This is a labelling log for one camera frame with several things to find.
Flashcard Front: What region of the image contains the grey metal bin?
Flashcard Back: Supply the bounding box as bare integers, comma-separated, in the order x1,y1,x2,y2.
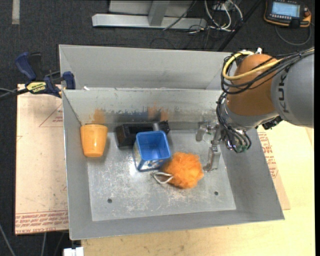
58,44,286,241

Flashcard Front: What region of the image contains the blue square plastic cup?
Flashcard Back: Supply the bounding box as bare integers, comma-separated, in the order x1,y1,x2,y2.
132,130,172,173

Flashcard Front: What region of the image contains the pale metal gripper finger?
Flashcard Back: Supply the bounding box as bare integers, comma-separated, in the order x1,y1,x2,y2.
203,146,222,173
195,121,214,142

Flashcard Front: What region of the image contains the orange mesh bath sponge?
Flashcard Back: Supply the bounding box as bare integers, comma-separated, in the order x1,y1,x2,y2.
151,151,205,190

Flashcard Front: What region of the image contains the black rectangular box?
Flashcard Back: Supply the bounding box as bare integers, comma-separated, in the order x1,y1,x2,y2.
115,120,171,150

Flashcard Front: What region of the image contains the orange plastic cup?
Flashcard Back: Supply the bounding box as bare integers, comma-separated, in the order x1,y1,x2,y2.
80,123,109,158

